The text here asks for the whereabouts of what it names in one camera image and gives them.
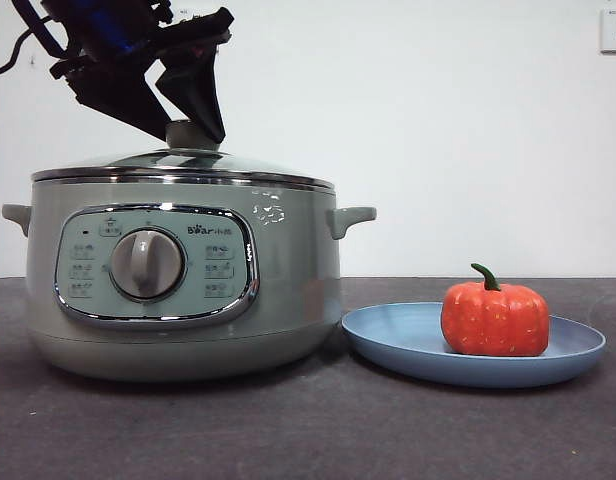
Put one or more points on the glass lid with green knob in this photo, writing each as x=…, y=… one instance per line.
x=188, y=162

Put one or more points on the blue plate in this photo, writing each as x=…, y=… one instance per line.
x=398, y=340

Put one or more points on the pale green electric steamer pot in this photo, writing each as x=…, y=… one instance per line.
x=188, y=340

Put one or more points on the orange toy pumpkin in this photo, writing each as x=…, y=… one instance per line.
x=493, y=320

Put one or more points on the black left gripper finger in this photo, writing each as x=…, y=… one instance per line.
x=118, y=100
x=200, y=90

